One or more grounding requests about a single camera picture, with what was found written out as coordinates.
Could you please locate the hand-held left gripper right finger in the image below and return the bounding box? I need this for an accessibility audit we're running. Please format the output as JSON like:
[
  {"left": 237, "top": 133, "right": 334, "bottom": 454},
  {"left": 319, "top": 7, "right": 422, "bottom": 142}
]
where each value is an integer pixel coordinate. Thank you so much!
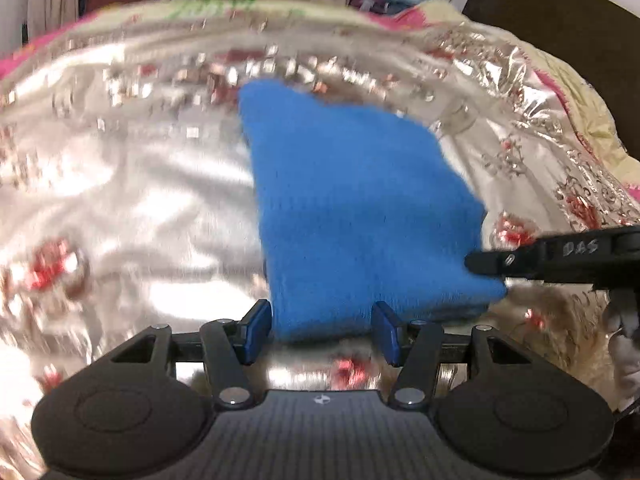
[{"left": 371, "top": 301, "right": 537, "bottom": 411}]

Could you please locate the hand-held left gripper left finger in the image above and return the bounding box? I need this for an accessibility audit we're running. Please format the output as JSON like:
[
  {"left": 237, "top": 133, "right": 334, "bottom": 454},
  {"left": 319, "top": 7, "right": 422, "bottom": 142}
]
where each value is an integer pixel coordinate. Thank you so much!
[{"left": 107, "top": 299, "right": 274, "bottom": 411}]

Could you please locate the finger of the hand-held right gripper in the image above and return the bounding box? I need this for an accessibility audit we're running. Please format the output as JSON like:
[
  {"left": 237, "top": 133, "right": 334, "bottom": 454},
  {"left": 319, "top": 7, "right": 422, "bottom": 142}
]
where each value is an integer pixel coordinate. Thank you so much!
[{"left": 464, "top": 240, "right": 548, "bottom": 281}]

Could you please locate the blue knit sweater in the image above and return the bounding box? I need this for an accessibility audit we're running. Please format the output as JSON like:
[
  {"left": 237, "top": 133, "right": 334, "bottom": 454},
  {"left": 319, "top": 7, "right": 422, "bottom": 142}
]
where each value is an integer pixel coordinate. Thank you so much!
[{"left": 237, "top": 79, "right": 508, "bottom": 345}]

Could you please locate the person's right hand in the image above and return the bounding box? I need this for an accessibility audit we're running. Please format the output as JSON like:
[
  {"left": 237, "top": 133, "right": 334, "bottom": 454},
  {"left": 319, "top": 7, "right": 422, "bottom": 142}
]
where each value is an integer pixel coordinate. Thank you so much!
[{"left": 602, "top": 287, "right": 640, "bottom": 411}]

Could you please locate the silver floral bedspread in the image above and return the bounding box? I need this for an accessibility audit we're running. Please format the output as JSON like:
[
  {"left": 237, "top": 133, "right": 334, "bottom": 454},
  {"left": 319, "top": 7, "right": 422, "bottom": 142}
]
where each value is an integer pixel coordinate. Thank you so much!
[{"left": 0, "top": 2, "right": 640, "bottom": 480}]

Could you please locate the dark brown wooden board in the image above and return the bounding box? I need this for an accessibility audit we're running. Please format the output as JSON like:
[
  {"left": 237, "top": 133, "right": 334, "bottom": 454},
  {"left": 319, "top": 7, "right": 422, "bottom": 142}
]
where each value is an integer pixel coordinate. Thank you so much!
[{"left": 461, "top": 0, "right": 640, "bottom": 163}]

